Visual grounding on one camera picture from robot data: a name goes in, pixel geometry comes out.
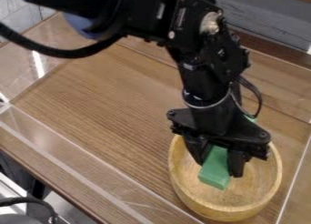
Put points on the brown wooden bowl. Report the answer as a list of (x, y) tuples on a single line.
[(247, 194)]

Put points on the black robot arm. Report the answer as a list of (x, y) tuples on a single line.
[(191, 29)]

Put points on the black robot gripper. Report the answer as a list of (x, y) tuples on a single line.
[(218, 123)]

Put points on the green rectangular block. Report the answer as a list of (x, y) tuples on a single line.
[(214, 172)]

